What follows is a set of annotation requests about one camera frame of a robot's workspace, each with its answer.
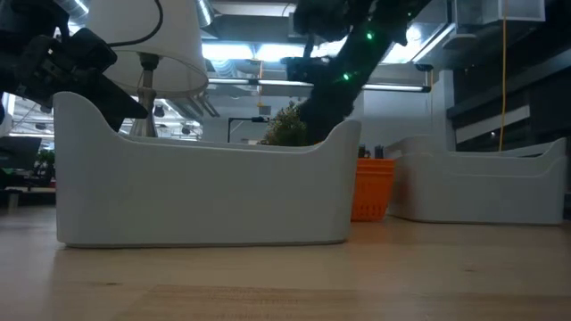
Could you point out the ceiling light bar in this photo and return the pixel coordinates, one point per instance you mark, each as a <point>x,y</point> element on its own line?
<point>392,88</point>

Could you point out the table lamp with white shade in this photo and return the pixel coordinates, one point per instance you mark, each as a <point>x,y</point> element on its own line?
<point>174,44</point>

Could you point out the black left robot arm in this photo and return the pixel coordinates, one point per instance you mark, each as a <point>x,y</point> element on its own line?
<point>22,18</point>

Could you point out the artificial plant with white flowers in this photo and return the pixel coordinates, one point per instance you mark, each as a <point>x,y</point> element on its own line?
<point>285,129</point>

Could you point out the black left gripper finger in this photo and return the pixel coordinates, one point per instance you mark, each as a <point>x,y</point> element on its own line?
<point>116,104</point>

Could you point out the white plastic basket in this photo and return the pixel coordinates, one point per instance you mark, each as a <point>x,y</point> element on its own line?
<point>482,200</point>
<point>201,196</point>
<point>482,165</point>

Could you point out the dark computer monitor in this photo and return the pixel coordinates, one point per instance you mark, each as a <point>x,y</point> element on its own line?
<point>20,151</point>

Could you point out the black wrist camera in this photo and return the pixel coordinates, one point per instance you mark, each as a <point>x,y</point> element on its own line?
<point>91,49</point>

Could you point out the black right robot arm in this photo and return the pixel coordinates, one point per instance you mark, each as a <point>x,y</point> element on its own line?
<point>357,58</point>

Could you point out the orange plastic basket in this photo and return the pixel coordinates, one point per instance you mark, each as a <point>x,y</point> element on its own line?
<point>372,191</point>

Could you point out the black bent stand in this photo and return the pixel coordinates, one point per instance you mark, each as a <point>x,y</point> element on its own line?
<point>243,119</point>

